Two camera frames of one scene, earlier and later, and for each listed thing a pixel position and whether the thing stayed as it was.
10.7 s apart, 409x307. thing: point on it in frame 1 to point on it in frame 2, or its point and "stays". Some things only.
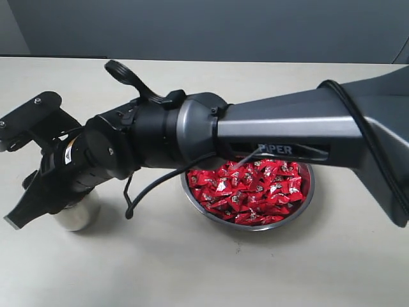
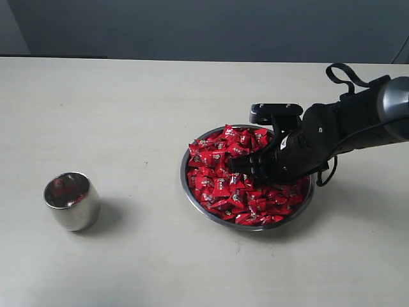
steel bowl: (283, 222) stays
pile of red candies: (250, 191) stays
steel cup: (81, 214) stays
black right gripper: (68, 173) to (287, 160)
